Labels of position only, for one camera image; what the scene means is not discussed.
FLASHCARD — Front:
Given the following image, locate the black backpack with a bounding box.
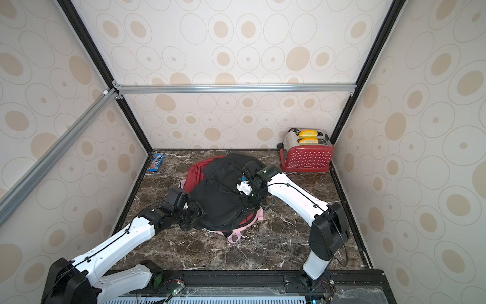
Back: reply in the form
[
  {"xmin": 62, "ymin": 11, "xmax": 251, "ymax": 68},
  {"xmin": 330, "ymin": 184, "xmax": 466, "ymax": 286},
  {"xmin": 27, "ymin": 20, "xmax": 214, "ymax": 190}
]
[{"xmin": 189, "ymin": 153, "xmax": 267, "ymax": 233}]

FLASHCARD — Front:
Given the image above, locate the pink backpack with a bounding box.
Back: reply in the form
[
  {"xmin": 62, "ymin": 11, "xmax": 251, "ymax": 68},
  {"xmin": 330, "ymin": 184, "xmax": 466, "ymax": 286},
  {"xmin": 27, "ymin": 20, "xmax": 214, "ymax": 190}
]
[{"xmin": 184, "ymin": 175, "xmax": 263, "ymax": 243}]

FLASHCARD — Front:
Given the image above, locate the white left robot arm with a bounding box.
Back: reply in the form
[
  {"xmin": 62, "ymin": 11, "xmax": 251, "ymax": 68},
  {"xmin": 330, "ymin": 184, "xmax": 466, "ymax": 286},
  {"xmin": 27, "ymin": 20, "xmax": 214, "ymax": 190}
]
[{"xmin": 41, "ymin": 202, "xmax": 205, "ymax": 303}]

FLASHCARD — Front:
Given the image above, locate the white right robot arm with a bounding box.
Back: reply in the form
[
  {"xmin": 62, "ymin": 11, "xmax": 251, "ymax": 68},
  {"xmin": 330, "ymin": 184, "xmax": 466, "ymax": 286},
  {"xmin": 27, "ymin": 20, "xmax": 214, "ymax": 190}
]
[{"xmin": 236, "ymin": 165, "xmax": 349, "ymax": 290}]

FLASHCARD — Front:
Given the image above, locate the red polka dot toaster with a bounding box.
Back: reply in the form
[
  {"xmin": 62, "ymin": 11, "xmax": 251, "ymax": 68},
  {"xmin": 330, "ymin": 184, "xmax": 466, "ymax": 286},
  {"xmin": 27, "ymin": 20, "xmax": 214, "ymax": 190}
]
[{"xmin": 277, "ymin": 128, "xmax": 334, "ymax": 172}]

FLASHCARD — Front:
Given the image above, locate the blue candy packet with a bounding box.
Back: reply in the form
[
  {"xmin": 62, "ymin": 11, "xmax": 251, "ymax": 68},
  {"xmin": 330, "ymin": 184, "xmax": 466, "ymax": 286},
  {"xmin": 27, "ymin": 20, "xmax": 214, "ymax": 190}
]
[{"xmin": 147, "ymin": 153, "xmax": 166, "ymax": 173}]

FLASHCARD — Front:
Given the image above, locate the yellow toast slice front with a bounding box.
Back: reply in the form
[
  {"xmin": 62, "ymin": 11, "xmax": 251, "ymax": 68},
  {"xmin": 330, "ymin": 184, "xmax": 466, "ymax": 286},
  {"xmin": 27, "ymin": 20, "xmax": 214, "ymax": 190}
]
[{"xmin": 298, "ymin": 138, "xmax": 320, "ymax": 145}]

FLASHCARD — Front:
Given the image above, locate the yellow toast slice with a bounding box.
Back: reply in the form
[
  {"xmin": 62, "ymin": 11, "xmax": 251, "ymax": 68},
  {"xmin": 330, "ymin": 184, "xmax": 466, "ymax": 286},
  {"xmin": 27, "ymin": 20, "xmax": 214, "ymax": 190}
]
[
  {"xmin": 298, "ymin": 138, "xmax": 320, "ymax": 145},
  {"xmin": 298, "ymin": 130, "xmax": 320, "ymax": 138}
]

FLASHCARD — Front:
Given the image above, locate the yellow toast slice rear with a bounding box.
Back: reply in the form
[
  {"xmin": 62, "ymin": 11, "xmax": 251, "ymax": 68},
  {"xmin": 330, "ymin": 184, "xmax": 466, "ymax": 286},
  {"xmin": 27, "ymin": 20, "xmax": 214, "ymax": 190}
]
[{"xmin": 298, "ymin": 130, "xmax": 320, "ymax": 138}]

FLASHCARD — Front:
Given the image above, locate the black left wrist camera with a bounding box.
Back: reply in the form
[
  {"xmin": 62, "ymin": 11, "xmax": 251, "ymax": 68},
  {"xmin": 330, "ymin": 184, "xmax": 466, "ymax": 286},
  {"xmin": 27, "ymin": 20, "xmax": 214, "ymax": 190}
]
[{"xmin": 160, "ymin": 188, "xmax": 188, "ymax": 214}]

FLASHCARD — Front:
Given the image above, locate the horizontal aluminium rail back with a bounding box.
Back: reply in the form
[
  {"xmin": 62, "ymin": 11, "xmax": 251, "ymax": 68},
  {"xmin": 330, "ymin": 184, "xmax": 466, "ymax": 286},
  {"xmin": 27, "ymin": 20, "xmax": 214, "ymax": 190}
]
[{"xmin": 115, "ymin": 83, "xmax": 356, "ymax": 96}]

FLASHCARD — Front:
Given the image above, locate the aluminium rail left wall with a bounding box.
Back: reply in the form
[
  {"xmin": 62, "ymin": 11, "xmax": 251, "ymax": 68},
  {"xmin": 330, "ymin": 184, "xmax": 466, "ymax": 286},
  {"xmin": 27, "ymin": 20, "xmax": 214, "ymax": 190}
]
[{"xmin": 1, "ymin": 88, "xmax": 116, "ymax": 225}]

